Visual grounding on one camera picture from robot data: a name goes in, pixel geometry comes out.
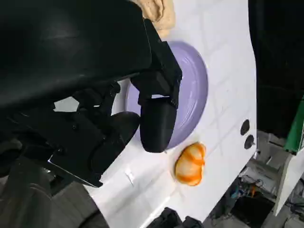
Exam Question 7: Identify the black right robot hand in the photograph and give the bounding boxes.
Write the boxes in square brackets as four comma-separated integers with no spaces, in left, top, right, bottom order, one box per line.
[157,207,204,228]

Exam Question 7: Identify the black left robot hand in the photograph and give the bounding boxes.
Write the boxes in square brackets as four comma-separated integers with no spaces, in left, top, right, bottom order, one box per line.
[0,0,183,189]

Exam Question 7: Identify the beige towel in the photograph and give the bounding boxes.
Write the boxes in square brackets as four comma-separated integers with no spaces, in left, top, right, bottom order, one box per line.
[140,0,177,38]

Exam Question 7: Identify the orange and white bread roll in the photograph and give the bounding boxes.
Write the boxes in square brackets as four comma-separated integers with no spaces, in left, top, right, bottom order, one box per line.
[174,141,207,187]

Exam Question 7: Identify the lilac plate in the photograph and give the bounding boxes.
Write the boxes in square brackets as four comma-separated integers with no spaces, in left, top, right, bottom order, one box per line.
[125,40,210,151]

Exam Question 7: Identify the green panel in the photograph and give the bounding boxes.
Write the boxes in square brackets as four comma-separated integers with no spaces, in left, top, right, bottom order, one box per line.
[284,94,304,155]

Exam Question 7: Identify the tangle of cables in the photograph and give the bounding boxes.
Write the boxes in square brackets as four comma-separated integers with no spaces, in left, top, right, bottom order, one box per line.
[228,174,274,202]

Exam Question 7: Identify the white machine frame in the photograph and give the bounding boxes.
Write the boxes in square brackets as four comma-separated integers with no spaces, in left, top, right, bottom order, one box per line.
[238,130,304,217]

